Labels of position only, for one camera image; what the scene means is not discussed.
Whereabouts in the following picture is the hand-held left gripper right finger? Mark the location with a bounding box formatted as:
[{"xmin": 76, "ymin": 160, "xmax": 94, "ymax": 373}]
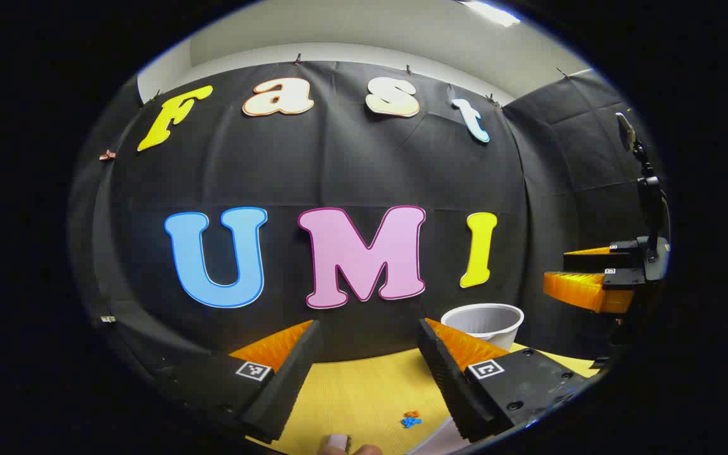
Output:
[{"xmin": 416, "ymin": 317, "xmax": 601, "ymax": 443}]

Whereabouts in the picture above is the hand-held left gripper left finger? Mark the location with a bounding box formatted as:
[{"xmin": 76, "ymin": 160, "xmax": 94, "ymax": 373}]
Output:
[{"xmin": 154, "ymin": 319, "xmax": 325, "ymax": 444}]

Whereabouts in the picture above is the pink dustpan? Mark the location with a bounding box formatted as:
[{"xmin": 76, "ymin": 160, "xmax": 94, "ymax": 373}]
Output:
[{"xmin": 405, "ymin": 417, "xmax": 461, "ymax": 455}]

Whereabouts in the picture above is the white ribbed garbage bin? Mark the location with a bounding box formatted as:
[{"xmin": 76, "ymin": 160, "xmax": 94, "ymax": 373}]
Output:
[{"xmin": 440, "ymin": 303, "xmax": 525, "ymax": 352}]

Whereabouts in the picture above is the yellow wooden desktop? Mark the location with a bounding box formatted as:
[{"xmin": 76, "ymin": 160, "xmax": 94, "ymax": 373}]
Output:
[{"xmin": 247, "ymin": 341, "xmax": 598, "ymax": 455}]

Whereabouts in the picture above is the ceiling light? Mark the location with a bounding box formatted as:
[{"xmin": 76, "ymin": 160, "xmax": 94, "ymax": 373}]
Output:
[{"xmin": 459, "ymin": 0, "xmax": 521, "ymax": 27}]

